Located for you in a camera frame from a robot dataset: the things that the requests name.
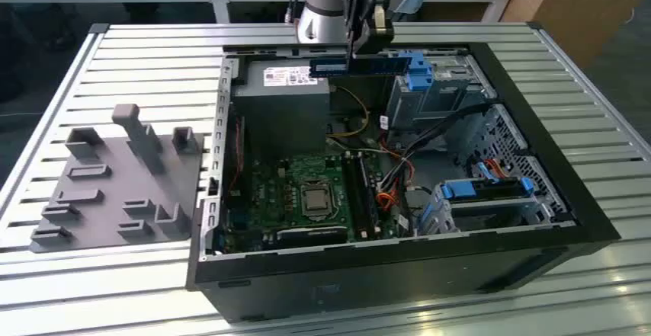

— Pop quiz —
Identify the blue flat data cable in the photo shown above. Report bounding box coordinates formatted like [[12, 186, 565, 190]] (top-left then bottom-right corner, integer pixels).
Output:
[[476, 162, 516, 181]]

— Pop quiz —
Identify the grey power supply unit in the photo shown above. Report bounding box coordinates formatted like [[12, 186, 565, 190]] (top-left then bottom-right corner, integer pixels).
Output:
[[230, 59, 332, 155]]

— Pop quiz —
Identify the silver CPU in socket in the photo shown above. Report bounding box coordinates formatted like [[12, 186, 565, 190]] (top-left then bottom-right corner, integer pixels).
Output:
[[298, 185, 334, 219]]

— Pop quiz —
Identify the black installed RAM stick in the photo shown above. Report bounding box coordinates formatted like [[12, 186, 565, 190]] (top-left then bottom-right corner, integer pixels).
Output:
[[357, 152, 382, 235]]

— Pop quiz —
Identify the yellow wire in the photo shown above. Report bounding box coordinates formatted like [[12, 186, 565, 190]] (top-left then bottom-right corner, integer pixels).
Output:
[[325, 86, 370, 139]]

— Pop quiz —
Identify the blue optical drive latch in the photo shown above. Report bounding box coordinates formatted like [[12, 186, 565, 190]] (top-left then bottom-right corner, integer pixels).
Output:
[[404, 51, 434, 90]]

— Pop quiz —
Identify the black open PC case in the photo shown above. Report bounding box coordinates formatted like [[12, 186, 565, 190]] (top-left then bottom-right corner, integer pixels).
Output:
[[184, 41, 623, 324]]

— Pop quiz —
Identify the grey plastic parts rack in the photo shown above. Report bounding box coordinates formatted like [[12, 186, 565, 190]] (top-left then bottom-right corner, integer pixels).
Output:
[[28, 103, 205, 254]]

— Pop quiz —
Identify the blue-labelled RAM stick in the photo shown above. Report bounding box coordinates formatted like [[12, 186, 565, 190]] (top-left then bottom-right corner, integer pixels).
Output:
[[309, 56, 413, 77]]

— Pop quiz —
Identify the orange wire bundle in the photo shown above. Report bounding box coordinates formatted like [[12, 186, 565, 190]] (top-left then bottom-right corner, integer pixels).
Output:
[[374, 190, 402, 212]]

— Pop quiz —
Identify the black cable bundle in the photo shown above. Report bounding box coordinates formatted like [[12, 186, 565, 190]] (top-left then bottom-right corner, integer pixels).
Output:
[[384, 104, 490, 162]]

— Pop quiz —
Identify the wooden cabinet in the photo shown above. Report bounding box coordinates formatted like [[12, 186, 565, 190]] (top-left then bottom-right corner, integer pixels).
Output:
[[500, 0, 651, 69]]

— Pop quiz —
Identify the green motherboard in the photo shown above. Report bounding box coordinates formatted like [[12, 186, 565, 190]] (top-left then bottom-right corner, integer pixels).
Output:
[[221, 151, 408, 254]]

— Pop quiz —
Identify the thin red wire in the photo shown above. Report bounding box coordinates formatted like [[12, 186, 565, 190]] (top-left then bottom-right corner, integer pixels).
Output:
[[229, 114, 246, 197]]

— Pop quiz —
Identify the blue disk carrier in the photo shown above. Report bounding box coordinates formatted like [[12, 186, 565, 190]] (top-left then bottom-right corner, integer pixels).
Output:
[[440, 178, 533, 202]]

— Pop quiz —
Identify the black graphics card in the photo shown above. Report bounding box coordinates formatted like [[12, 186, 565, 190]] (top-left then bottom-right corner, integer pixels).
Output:
[[276, 226, 349, 246]]

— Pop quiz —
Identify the metal drive cage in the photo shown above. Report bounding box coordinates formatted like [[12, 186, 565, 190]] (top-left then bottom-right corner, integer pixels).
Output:
[[386, 53, 498, 133]]

